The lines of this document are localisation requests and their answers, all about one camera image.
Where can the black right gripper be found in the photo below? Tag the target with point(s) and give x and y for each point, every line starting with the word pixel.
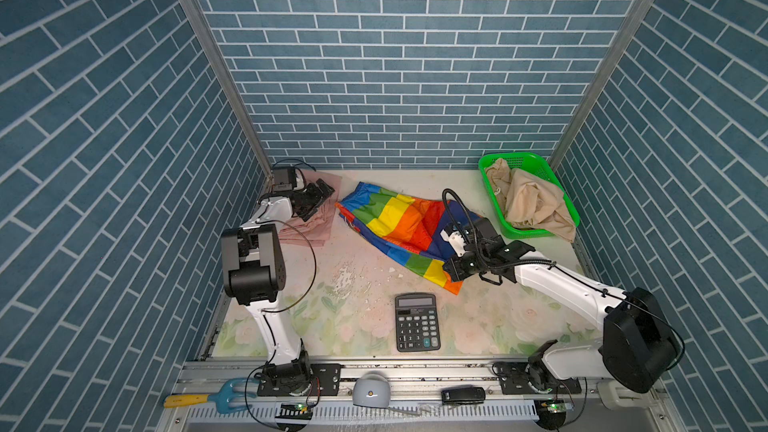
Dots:
pixel 455 268

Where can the circuit board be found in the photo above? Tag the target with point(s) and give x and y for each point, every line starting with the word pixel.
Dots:
pixel 293 415
pixel 551 414

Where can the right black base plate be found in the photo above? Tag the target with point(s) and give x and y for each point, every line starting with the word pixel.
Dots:
pixel 518 377

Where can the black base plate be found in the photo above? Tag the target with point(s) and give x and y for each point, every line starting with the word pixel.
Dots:
pixel 327 379
pixel 518 377

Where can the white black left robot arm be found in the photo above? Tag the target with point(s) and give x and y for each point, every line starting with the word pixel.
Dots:
pixel 254 274

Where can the blue yellow hand fork tool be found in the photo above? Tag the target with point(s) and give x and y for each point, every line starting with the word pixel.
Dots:
pixel 230 398

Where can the grey plastic handle bracket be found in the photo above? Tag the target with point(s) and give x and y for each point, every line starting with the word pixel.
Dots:
pixel 615 396

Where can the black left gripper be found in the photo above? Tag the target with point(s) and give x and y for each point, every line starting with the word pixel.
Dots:
pixel 316 197

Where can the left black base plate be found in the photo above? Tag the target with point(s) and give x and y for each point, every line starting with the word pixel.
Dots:
pixel 327 379

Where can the aluminium front rail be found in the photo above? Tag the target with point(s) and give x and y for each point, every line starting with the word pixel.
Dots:
pixel 415 403

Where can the aluminium corner post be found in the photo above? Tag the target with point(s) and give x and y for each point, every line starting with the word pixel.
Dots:
pixel 205 36

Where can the left circuit board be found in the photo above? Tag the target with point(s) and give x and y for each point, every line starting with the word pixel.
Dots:
pixel 293 415

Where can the green plastic basket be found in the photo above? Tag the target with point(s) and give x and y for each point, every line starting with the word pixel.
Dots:
pixel 516 162

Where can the black key fob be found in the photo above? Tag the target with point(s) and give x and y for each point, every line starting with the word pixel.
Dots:
pixel 463 395

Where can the grey tape measure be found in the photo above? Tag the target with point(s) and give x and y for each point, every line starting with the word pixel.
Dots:
pixel 372 391

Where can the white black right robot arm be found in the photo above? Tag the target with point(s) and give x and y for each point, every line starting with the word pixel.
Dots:
pixel 636 343

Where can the right circuit board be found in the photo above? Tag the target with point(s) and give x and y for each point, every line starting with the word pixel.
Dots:
pixel 551 414

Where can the pink shorts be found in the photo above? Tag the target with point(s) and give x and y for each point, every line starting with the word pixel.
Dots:
pixel 318 228

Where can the beige shorts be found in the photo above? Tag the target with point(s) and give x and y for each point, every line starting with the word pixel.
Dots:
pixel 534 201

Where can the rainbow striped shorts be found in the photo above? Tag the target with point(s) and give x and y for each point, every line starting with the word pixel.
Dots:
pixel 406 229

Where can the black desk calculator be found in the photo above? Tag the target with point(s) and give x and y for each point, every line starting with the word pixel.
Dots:
pixel 416 323

